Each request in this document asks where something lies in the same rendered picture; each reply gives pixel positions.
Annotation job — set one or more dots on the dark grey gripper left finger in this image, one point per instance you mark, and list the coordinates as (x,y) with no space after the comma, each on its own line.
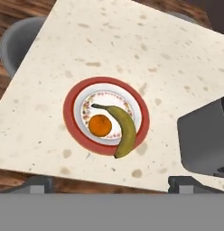
(38,184)

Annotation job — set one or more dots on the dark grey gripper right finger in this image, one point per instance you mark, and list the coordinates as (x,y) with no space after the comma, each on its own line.
(183,184)

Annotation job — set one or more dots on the dark grey blender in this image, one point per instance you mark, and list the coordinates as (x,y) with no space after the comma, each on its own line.
(204,141)

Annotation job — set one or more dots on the red-rimmed white floral plate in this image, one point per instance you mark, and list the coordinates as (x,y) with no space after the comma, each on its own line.
(75,120)

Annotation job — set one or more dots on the yellow-green banana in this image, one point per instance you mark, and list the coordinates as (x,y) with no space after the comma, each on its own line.
(128,132)

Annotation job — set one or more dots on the orange tangerine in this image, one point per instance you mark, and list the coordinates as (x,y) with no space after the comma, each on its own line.
(100,125)

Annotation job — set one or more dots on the grey round stool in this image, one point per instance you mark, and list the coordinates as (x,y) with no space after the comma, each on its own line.
(19,42)

